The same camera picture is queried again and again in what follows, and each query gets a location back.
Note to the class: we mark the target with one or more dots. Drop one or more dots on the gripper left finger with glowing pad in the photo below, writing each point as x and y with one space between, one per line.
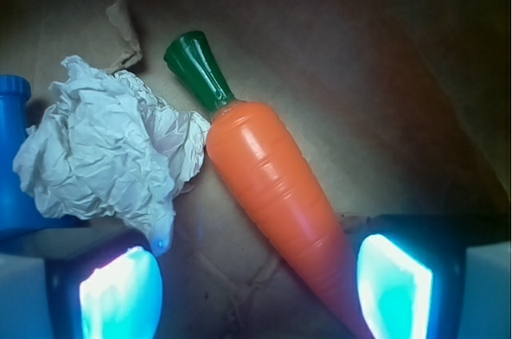
80 283

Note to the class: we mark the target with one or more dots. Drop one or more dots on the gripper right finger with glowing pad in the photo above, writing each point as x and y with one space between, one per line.
436 276

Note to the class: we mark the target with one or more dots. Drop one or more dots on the orange toy carrot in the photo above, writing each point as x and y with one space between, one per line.
261 164

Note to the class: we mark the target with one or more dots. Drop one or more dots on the blue plastic toy bottle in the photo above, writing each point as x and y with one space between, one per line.
18 210

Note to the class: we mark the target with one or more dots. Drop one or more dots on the crumpled white paper ball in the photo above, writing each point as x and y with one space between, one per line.
109 147

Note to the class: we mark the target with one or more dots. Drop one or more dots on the brown paper bag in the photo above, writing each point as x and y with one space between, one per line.
401 106

